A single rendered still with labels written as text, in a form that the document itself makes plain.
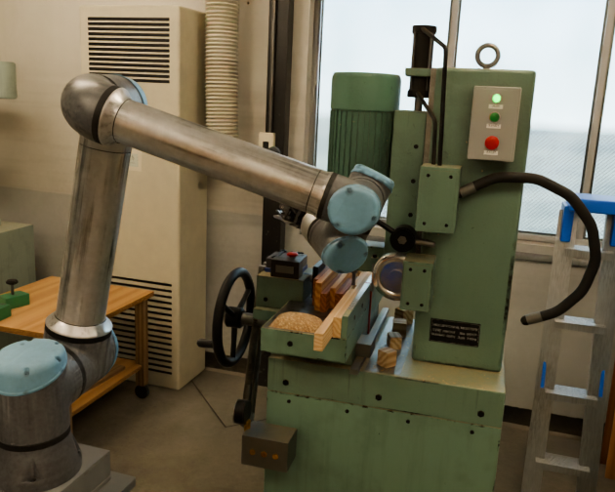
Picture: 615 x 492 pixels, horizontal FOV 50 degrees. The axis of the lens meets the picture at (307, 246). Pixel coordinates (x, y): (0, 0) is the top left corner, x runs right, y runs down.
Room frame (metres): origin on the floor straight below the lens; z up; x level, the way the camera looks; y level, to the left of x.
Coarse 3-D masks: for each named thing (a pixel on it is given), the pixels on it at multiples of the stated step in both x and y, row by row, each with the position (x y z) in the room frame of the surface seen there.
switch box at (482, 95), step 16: (480, 96) 1.47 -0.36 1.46; (512, 96) 1.45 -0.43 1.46; (480, 112) 1.47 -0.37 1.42; (512, 112) 1.45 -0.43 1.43; (480, 128) 1.47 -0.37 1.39; (512, 128) 1.45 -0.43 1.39; (480, 144) 1.46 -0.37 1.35; (512, 144) 1.45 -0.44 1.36; (496, 160) 1.46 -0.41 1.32; (512, 160) 1.45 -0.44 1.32
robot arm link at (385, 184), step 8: (360, 168) 1.29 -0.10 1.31; (368, 168) 1.32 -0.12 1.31; (352, 176) 1.30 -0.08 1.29; (360, 176) 1.28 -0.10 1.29; (368, 176) 1.28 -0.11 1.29; (376, 176) 1.28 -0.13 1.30; (384, 176) 1.31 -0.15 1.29; (384, 184) 1.28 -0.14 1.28; (392, 184) 1.30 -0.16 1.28; (384, 192) 1.27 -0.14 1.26; (384, 200) 1.25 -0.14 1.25; (368, 232) 1.31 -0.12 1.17
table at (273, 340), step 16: (288, 304) 1.66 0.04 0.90; (304, 304) 1.67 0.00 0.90; (368, 304) 1.70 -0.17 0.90; (272, 320) 1.52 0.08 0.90; (272, 336) 1.47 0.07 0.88; (288, 336) 1.46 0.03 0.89; (304, 336) 1.45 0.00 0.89; (352, 336) 1.49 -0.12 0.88; (288, 352) 1.46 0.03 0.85; (304, 352) 1.45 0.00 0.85; (320, 352) 1.44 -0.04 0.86; (336, 352) 1.43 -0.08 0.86
